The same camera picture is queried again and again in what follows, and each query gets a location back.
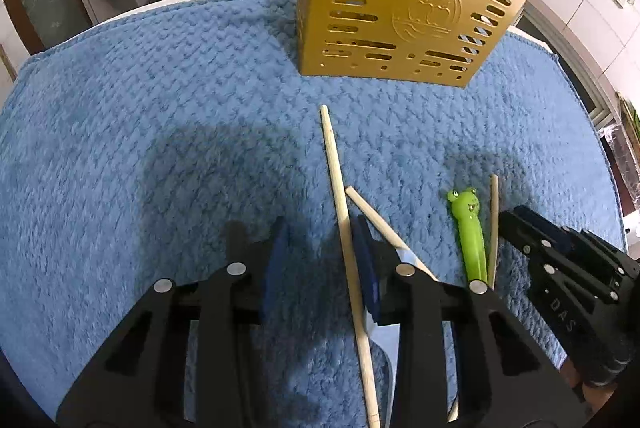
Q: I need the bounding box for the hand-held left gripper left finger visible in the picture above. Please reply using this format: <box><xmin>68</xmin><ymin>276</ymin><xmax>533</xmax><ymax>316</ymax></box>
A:
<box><xmin>56</xmin><ymin>215</ymin><xmax>292</xmax><ymax>428</ymax></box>

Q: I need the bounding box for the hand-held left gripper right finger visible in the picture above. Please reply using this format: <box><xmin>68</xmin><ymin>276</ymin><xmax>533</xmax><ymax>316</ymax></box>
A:
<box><xmin>352</xmin><ymin>215</ymin><xmax>588</xmax><ymax>428</ymax></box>

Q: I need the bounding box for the green-handled fork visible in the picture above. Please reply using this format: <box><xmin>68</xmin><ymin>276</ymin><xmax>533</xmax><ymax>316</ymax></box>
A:
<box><xmin>446</xmin><ymin>188</ymin><xmax>490</xmax><ymax>284</ymax></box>

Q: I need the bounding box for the red box with plastic cover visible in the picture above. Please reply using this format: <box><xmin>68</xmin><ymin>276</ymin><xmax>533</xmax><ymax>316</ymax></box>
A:
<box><xmin>606</xmin><ymin>92</ymin><xmax>640</xmax><ymax>215</ymax></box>

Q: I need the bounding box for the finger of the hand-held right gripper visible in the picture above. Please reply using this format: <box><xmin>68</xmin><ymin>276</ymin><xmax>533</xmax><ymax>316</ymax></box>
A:
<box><xmin>499</xmin><ymin>208</ymin><xmax>622</xmax><ymax>305</ymax></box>
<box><xmin>515</xmin><ymin>205</ymin><xmax>640</xmax><ymax>280</ymax></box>

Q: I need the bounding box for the wooden chopstick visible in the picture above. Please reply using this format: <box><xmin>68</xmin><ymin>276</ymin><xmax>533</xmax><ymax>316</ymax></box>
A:
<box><xmin>320</xmin><ymin>104</ymin><xmax>382</xmax><ymax>428</ymax></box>
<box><xmin>487</xmin><ymin>174</ymin><xmax>500</xmax><ymax>291</ymax></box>
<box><xmin>345</xmin><ymin>186</ymin><xmax>440</xmax><ymax>283</ymax></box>

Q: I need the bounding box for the blue fleece towel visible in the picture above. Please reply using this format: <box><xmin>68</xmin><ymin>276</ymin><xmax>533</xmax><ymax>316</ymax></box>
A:
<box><xmin>0</xmin><ymin>0</ymin><xmax>628</xmax><ymax>428</ymax></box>

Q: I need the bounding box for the light blue spoon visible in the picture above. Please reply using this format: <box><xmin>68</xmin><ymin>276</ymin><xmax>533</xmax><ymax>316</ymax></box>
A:
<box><xmin>364</xmin><ymin>244</ymin><xmax>426</xmax><ymax>414</ymax></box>

